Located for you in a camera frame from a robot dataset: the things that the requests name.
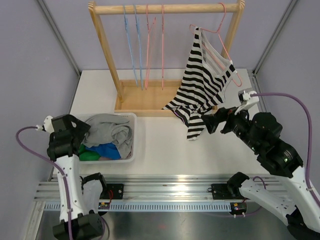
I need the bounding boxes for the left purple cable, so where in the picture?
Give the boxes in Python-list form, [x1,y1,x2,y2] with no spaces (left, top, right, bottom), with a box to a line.
[15,126,76,240]

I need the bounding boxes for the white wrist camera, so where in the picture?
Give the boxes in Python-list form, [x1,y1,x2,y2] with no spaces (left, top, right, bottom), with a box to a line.
[234,88,259,115]
[35,115,55,134]

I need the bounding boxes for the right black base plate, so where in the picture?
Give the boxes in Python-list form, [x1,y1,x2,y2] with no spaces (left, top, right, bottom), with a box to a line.
[207,183,245,200]

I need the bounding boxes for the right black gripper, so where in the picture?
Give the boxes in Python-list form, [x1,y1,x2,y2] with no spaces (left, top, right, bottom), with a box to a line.
[200,102,261,152]

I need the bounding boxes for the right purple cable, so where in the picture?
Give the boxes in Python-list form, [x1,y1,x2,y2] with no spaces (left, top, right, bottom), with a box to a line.
[249,92,316,193]

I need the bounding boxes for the purple cable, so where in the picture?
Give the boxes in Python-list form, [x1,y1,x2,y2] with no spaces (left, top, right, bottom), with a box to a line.
[15,126,76,240]
[249,92,316,193]

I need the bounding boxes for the green tank top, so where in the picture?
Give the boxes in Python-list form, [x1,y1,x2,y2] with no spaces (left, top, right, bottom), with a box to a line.
[78,144,101,162]

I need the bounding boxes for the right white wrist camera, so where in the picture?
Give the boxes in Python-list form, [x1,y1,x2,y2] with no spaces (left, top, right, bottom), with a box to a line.
[234,88,259,115]

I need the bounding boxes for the white slotted cable duct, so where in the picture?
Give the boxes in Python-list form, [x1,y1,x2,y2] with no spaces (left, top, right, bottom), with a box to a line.
[43,201,232,212]

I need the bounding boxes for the black white striped tank top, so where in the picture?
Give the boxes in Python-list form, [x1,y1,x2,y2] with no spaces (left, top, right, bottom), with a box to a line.
[163,26,237,141]

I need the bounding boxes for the light blue wire hanger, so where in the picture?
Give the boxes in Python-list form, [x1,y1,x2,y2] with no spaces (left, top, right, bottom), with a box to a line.
[123,5,139,87]

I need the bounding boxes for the blue tank top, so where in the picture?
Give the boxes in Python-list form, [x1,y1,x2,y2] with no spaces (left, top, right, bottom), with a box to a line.
[85,143,121,160]

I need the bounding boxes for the grey tank top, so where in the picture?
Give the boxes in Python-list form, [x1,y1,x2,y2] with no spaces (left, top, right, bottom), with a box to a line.
[82,113,134,159]

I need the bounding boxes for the mauve tank top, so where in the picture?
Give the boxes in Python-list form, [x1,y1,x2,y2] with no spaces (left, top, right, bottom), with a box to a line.
[126,147,134,160]

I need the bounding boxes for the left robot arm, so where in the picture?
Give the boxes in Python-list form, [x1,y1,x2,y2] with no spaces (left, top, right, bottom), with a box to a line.
[43,114,108,240]

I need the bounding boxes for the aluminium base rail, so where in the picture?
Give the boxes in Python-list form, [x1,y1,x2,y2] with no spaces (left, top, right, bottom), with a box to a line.
[33,175,291,202]

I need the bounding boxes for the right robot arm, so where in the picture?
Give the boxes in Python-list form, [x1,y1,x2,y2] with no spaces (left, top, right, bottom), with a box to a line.
[201,107,320,240]

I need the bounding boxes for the pink hanger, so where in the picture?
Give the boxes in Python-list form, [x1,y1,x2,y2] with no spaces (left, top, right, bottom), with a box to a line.
[145,4,157,90]
[161,4,165,90]
[189,2,243,88]

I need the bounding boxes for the wooden clothes rack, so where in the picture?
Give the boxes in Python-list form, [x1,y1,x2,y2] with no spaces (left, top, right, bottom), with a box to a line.
[88,1,236,117]

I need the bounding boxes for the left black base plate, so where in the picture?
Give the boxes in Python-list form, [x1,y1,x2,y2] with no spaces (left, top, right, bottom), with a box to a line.
[100,183,124,200]

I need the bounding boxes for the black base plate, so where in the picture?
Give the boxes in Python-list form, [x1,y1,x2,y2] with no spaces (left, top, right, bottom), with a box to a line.
[100,183,124,200]
[207,183,245,200]

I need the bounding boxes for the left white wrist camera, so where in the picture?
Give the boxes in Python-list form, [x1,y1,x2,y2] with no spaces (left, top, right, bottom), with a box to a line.
[35,115,55,134]

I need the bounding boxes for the white plastic basket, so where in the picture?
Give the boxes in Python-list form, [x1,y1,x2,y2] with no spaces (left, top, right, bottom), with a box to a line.
[76,112,137,165]

